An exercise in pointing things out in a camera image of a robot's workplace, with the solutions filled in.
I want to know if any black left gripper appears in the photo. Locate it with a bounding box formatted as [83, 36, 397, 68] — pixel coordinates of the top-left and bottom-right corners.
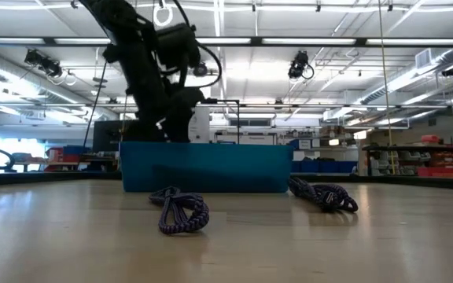
[137, 70, 196, 144]

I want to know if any blue plastic bin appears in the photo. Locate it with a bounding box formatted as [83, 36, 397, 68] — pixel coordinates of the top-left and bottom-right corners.
[119, 141, 295, 193]

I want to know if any purple braided USB-C cable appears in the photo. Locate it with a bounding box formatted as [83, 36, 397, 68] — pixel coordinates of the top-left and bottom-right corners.
[148, 186, 211, 236]
[288, 176, 359, 214]

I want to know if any white column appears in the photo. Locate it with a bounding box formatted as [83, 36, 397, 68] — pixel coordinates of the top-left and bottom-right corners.
[189, 106, 211, 143]

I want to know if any large black monitor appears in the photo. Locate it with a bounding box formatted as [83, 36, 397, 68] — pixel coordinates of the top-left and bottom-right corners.
[92, 119, 124, 153]

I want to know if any red storage bin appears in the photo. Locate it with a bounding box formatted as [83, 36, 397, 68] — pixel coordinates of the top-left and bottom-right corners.
[416, 165, 453, 178]
[46, 147, 79, 172]

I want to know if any blue storage bin row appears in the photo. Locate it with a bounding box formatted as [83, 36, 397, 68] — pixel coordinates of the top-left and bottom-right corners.
[291, 158, 359, 175]

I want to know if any black storage shelf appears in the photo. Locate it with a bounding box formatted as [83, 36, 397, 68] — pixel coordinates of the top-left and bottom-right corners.
[362, 144, 453, 178]

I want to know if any white vent box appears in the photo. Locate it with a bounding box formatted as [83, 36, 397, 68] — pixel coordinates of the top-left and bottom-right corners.
[414, 47, 433, 71]

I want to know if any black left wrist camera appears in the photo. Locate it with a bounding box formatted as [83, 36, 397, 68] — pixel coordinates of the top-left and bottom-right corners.
[171, 86, 206, 117]

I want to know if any black metal gantry frame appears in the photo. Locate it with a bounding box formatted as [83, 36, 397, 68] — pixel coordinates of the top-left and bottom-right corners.
[201, 97, 241, 145]

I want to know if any black left camera cable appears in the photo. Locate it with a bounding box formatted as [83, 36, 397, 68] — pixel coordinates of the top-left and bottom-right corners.
[171, 0, 223, 90]

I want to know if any black hanging cable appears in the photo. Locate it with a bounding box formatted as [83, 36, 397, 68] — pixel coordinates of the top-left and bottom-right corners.
[83, 58, 109, 147]

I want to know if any white cable ring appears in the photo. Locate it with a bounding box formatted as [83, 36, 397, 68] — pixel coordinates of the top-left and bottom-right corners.
[153, 0, 174, 28]

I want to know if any black ceiling camera with cable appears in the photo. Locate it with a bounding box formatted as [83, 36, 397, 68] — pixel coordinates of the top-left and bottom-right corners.
[287, 50, 315, 81]

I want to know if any black aluminium table frame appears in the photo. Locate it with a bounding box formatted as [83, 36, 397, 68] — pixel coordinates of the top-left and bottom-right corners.
[0, 168, 453, 192]

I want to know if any overhead frame light bar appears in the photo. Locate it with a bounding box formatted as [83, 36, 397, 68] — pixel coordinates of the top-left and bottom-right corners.
[0, 36, 453, 48]

